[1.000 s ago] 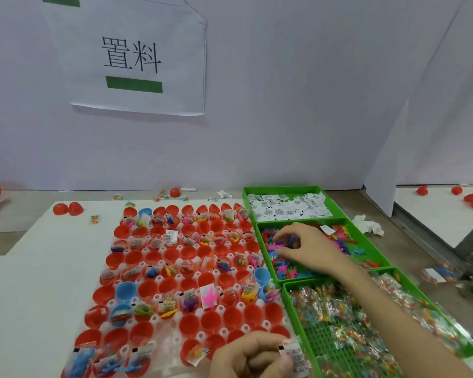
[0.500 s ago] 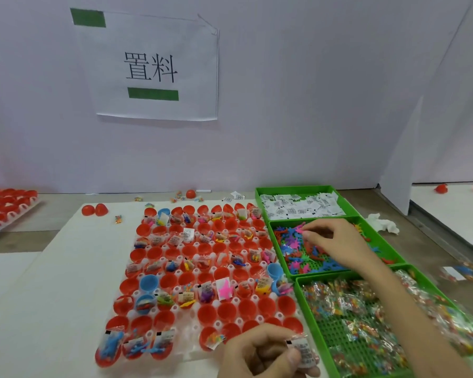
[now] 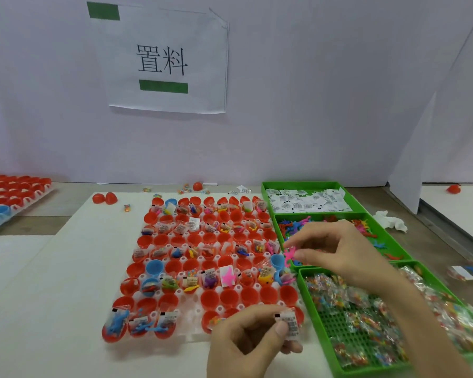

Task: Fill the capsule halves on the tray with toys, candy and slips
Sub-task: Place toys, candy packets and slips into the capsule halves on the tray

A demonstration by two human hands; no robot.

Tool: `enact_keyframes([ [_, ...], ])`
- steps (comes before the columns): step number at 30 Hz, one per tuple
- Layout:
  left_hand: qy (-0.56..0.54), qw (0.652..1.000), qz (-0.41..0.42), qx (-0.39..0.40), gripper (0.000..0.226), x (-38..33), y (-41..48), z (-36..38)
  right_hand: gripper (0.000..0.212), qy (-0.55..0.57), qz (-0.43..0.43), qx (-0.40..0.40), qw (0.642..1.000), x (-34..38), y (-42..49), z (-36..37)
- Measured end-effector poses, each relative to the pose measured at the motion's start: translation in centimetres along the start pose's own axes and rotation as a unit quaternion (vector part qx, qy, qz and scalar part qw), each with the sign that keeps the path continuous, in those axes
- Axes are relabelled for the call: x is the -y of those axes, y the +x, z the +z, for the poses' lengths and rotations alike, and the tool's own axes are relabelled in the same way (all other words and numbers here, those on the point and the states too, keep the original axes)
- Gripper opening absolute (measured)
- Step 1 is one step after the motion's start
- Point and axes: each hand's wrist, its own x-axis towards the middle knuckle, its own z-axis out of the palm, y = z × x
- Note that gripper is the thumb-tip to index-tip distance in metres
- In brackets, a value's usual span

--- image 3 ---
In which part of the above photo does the person's right hand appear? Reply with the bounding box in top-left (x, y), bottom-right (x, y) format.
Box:
top-left (286, 220), bottom-right (403, 288)

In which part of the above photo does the person's left hand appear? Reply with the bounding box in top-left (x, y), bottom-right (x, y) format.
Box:
top-left (207, 304), bottom-right (304, 378)

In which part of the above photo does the small white desiccant packet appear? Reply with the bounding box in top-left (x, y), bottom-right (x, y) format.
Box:
top-left (275, 309), bottom-right (301, 343)

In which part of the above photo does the person's right forearm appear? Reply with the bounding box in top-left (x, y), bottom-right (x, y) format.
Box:
top-left (378, 264), bottom-right (473, 378)

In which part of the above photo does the pile of colourful toy figures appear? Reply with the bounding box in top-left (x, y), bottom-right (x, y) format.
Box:
top-left (278, 216), bottom-right (403, 261)

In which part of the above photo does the green tray of candy bags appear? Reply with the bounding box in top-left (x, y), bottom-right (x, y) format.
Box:
top-left (297, 260), bottom-right (473, 378)

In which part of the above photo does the group of red capsule halves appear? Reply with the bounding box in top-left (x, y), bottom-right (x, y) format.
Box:
top-left (102, 196), bottom-right (305, 344)

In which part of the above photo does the pile of white desiccant packets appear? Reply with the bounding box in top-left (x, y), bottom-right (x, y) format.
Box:
top-left (266, 188), bottom-right (352, 213)

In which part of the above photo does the pink toy card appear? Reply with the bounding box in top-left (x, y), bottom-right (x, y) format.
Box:
top-left (219, 265), bottom-right (237, 288)

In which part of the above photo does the green tray of figures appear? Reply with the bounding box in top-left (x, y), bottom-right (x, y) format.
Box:
top-left (273, 212), bottom-right (413, 269)

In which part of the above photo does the crumpled white glove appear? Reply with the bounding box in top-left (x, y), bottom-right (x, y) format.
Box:
top-left (372, 210), bottom-right (409, 233)

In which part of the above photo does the green tray of packets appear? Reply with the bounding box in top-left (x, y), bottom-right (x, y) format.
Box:
top-left (261, 181), bottom-right (368, 215)

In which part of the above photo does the white plastic capsule tray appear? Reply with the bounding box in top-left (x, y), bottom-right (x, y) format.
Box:
top-left (102, 196), bottom-right (306, 344)

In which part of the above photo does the blue toy figure bag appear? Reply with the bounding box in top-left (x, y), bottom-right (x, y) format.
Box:
top-left (106, 308), bottom-right (130, 337)
top-left (129, 316), bottom-right (155, 337)
top-left (155, 311), bottom-right (179, 337)

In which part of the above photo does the clear bag with toys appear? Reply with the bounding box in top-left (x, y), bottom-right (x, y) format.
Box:
top-left (446, 263), bottom-right (473, 285)

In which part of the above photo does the green tape strip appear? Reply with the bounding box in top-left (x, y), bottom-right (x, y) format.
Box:
top-left (139, 79), bottom-right (189, 94)
top-left (87, 1), bottom-right (121, 21)

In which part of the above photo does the white paper sign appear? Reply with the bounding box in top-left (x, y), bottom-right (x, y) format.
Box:
top-left (87, 1), bottom-right (230, 115)

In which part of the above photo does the white tray with capsule halves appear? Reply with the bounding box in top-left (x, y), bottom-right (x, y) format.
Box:
top-left (0, 175), bottom-right (54, 234)

